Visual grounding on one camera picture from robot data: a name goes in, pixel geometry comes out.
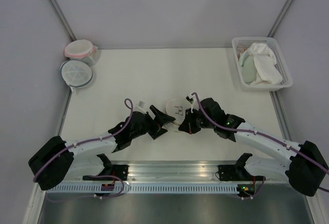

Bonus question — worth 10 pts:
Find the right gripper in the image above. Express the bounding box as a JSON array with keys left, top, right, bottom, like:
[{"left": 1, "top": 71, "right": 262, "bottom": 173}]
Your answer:
[{"left": 179, "top": 107, "right": 216, "bottom": 135}]

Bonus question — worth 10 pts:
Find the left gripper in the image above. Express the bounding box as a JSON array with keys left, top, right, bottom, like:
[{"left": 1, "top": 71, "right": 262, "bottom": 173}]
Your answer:
[{"left": 131, "top": 106, "right": 175, "bottom": 140}]

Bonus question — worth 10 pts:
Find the beige mesh laundry bag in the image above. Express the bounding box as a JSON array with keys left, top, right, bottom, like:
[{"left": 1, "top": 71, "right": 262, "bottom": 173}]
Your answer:
[{"left": 165, "top": 98, "right": 191, "bottom": 126}]

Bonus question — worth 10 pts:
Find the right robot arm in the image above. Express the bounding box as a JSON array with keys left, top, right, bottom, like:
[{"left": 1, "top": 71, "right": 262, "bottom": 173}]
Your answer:
[{"left": 179, "top": 92, "right": 328, "bottom": 197}]

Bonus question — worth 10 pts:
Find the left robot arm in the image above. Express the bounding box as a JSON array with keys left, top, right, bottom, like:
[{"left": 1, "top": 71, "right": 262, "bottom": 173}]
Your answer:
[{"left": 28, "top": 105, "right": 175, "bottom": 191}]

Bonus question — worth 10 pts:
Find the blue trimmed mesh laundry bag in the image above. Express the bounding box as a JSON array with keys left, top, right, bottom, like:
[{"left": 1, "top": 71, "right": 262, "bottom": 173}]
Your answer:
[{"left": 60, "top": 60, "right": 94, "bottom": 92}]

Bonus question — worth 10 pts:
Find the pink trimmed mesh laundry bag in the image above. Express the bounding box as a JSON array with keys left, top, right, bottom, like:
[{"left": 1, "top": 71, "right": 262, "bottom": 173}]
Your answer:
[{"left": 64, "top": 40, "right": 101, "bottom": 66}]

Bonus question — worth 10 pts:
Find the mint green cloth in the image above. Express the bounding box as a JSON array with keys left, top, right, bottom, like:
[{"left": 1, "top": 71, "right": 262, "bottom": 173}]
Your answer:
[{"left": 239, "top": 50, "right": 258, "bottom": 84}]

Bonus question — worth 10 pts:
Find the white cloth in basket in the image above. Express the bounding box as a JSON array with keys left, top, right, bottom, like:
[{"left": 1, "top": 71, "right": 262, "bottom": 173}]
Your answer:
[{"left": 239, "top": 43, "right": 283, "bottom": 85}]

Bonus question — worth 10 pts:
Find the white plastic basket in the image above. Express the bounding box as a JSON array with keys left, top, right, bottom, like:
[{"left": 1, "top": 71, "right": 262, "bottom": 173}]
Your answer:
[{"left": 232, "top": 36, "right": 293, "bottom": 91}]

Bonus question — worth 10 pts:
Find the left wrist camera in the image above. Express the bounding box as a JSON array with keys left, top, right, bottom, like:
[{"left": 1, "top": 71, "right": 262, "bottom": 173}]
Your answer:
[{"left": 134, "top": 101, "right": 148, "bottom": 114}]

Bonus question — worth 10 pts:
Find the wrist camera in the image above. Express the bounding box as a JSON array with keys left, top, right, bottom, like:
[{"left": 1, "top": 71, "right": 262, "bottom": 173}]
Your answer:
[
  {"left": 186, "top": 93, "right": 199, "bottom": 115},
  {"left": 134, "top": 101, "right": 148, "bottom": 114}
]

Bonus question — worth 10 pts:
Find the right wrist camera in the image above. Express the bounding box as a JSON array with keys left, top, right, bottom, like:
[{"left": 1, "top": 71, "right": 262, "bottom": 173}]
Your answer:
[{"left": 186, "top": 93, "right": 199, "bottom": 115}]

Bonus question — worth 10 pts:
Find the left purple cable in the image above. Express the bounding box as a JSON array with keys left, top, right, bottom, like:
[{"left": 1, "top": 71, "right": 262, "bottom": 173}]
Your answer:
[{"left": 33, "top": 98, "right": 134, "bottom": 183}]

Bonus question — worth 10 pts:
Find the purple cable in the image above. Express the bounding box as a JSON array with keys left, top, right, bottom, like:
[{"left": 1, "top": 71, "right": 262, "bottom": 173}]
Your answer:
[
  {"left": 33, "top": 98, "right": 134, "bottom": 183},
  {"left": 191, "top": 92, "right": 329, "bottom": 193}
]

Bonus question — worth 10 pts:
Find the aluminium mounting rail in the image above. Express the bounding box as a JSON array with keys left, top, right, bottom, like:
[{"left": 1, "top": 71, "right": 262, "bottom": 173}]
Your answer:
[{"left": 35, "top": 160, "right": 316, "bottom": 182}]

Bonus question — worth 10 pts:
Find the right aluminium frame post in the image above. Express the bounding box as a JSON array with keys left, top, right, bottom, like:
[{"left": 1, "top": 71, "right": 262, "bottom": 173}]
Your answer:
[{"left": 267, "top": 0, "right": 295, "bottom": 38}]

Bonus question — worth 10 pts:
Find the aluminium frame post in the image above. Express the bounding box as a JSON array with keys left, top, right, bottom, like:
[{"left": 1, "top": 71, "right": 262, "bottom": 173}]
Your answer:
[
  {"left": 47, "top": 0, "right": 77, "bottom": 41},
  {"left": 267, "top": 0, "right": 295, "bottom": 38}
]

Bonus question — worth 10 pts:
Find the white slotted cable duct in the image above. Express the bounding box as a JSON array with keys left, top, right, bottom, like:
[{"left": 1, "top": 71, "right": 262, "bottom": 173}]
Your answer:
[{"left": 47, "top": 182, "right": 239, "bottom": 194}]

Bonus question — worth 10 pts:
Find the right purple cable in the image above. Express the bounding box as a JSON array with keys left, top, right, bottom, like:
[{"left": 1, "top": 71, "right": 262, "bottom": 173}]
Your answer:
[{"left": 191, "top": 92, "right": 329, "bottom": 193}]

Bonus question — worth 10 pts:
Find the left aluminium frame post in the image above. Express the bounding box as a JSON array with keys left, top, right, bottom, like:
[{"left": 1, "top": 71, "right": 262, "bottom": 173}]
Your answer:
[{"left": 47, "top": 0, "right": 77, "bottom": 41}]

